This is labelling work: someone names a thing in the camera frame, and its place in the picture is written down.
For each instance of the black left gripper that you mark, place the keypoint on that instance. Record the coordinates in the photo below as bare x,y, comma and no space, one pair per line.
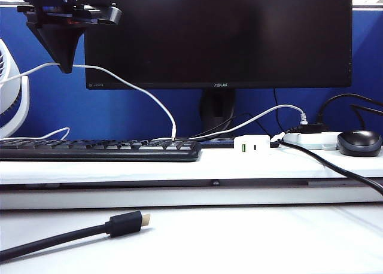
51,15

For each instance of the black computer mouse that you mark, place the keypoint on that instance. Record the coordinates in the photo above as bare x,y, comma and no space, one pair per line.
359,145

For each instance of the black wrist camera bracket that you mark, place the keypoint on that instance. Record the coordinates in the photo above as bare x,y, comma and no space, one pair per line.
110,14

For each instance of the black ASUS monitor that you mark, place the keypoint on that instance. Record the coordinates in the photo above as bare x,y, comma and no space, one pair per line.
209,46

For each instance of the black monitor stand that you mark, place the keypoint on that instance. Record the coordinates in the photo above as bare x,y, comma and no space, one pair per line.
217,106

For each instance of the black keyboard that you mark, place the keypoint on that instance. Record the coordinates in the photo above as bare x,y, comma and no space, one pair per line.
89,154

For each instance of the small white plug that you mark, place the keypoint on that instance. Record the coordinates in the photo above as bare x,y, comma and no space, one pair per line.
276,137

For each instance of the white desk fan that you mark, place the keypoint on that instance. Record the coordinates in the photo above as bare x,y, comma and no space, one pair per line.
9,100

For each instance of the white charger brick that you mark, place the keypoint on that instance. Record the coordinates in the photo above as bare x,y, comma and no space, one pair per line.
260,143

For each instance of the white power strip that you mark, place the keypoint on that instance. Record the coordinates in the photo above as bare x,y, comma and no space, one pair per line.
308,141

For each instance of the blue office partition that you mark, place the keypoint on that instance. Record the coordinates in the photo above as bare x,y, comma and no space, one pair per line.
54,106

